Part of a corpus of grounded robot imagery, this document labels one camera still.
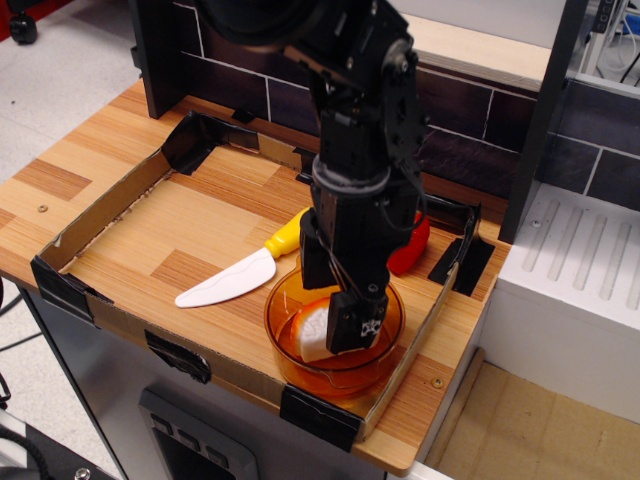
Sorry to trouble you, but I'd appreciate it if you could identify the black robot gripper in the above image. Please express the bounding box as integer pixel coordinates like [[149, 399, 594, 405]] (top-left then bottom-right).
[[300, 164, 423, 354]]

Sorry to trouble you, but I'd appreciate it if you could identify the white orange toy sushi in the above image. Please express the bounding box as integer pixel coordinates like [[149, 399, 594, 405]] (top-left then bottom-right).
[[291, 297, 382, 365]]

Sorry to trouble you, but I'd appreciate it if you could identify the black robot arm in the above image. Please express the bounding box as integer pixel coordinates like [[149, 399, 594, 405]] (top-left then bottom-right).
[[196, 1, 427, 354]]

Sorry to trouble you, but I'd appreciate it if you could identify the orange transparent plastic pot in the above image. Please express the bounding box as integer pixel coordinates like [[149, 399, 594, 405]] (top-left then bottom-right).
[[264, 265, 405, 398]]

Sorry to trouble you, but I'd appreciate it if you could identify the cardboard fence with black tape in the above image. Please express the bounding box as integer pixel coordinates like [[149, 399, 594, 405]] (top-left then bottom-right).
[[31, 112, 506, 449]]

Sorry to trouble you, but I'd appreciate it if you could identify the red toy strawberry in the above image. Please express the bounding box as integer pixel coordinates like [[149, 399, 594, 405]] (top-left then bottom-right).
[[387, 212, 431, 276]]

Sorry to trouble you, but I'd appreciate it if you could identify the yellow white toy knife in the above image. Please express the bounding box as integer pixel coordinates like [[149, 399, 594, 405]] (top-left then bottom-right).
[[175, 207, 309, 309]]

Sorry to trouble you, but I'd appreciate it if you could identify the grey oven control panel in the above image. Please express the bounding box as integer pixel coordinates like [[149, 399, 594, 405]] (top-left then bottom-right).
[[139, 390, 260, 479]]

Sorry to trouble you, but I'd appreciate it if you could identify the white ribbed sink drainboard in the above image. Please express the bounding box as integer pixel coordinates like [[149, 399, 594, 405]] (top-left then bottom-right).
[[480, 184, 639, 422]]

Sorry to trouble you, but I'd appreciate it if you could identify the light wood shelf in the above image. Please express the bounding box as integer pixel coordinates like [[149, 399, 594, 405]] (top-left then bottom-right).
[[404, 14, 550, 92]]

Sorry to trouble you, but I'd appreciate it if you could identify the black caster wheel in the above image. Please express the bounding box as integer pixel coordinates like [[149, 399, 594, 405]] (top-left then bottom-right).
[[9, 12, 38, 45]]

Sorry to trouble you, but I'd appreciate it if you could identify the dark grey right post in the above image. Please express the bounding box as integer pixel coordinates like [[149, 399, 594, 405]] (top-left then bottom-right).
[[499, 0, 588, 244]]

